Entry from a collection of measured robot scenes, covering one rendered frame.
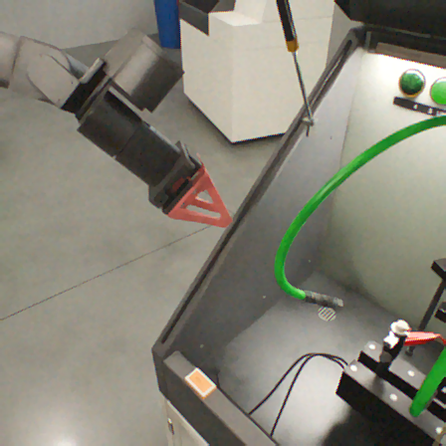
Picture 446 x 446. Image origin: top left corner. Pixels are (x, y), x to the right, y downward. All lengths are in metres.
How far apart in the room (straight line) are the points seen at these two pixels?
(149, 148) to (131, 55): 0.10
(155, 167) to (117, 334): 1.68
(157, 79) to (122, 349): 1.69
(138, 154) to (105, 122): 0.05
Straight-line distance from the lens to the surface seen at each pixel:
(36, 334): 2.22
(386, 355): 0.73
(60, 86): 0.47
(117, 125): 0.45
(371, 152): 0.53
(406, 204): 0.94
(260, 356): 0.96
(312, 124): 0.80
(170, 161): 0.47
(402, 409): 0.78
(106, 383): 1.95
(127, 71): 0.46
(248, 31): 3.28
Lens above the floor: 1.62
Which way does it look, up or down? 39 degrees down
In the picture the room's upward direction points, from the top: straight up
